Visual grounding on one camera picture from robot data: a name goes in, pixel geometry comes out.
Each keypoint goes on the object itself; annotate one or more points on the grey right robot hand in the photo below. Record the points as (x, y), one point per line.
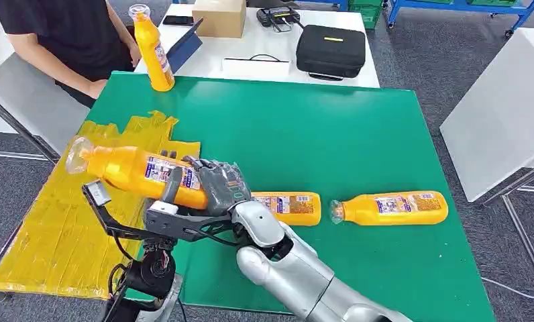
(225, 186)

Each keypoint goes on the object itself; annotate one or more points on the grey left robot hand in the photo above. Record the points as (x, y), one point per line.
(173, 184)

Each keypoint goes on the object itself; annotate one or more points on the orange drink bottle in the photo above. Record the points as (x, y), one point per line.
(391, 209)
(124, 171)
(293, 209)
(153, 53)

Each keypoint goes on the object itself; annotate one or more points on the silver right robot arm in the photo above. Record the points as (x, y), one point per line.
(293, 275)

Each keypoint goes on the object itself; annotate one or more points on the green table mat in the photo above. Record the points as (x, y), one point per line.
(316, 133)

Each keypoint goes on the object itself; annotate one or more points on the yellow plastic sheet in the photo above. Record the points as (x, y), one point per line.
(49, 240)

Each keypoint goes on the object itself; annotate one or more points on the blue tablet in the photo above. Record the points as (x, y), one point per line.
(185, 49)

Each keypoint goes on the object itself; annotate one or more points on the black smartphone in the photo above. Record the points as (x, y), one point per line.
(178, 20)

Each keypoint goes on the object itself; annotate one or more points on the brown cardboard box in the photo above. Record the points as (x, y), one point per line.
(219, 17)

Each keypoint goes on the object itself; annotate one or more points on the grey-white desk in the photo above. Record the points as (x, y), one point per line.
(27, 98)

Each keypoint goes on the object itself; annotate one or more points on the black zip case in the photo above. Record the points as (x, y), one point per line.
(330, 52)

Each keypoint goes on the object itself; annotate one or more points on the black handheld controller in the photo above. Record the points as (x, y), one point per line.
(277, 16)

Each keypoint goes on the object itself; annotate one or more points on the person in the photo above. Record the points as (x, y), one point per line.
(62, 26)

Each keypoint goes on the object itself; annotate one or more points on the green plastic crate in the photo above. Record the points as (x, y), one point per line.
(368, 13)
(493, 2)

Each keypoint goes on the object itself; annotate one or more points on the white side table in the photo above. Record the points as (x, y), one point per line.
(498, 115)

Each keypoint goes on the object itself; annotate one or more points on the blue metal cart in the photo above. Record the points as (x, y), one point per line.
(462, 6)

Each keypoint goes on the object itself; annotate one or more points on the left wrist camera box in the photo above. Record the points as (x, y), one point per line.
(97, 193)

